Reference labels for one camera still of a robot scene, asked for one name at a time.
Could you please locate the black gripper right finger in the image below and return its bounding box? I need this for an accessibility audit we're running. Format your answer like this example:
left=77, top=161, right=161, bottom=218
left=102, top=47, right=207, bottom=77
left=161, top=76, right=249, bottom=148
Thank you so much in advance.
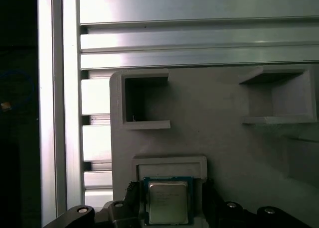
left=194, top=178, right=316, bottom=228

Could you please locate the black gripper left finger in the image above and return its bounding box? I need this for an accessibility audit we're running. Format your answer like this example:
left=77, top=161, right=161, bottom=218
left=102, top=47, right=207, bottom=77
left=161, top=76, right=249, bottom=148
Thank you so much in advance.
left=41, top=179, right=147, bottom=228

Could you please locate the grey parts rack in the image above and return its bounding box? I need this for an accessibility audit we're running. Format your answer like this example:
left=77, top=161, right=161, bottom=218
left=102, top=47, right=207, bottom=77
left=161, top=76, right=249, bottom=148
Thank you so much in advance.
left=108, top=65, right=319, bottom=228

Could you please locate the blue floor cable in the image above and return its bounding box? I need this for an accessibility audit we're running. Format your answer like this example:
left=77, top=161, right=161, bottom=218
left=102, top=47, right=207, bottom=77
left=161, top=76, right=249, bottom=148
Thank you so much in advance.
left=0, top=71, right=34, bottom=107

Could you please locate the silver CPU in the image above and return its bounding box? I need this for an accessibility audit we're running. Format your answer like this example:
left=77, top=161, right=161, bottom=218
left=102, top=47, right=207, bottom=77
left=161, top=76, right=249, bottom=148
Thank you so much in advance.
left=143, top=175, right=195, bottom=226

